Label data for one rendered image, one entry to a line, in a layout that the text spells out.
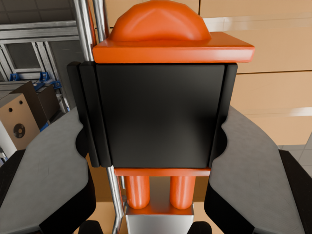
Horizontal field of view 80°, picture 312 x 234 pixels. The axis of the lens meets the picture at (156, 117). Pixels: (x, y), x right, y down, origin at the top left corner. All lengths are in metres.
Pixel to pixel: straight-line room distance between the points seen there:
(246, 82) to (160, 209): 0.78
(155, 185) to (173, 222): 0.04
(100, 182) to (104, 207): 0.06
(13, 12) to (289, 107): 1.63
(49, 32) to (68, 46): 0.11
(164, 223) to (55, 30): 1.13
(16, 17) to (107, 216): 1.36
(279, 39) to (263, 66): 0.11
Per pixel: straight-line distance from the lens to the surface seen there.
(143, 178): 0.16
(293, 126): 1.14
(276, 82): 0.97
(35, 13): 1.51
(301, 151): 2.19
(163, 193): 0.20
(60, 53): 1.26
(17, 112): 0.53
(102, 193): 0.45
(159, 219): 0.19
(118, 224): 0.23
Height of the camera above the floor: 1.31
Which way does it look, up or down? 59 degrees down
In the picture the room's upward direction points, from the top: 179 degrees counter-clockwise
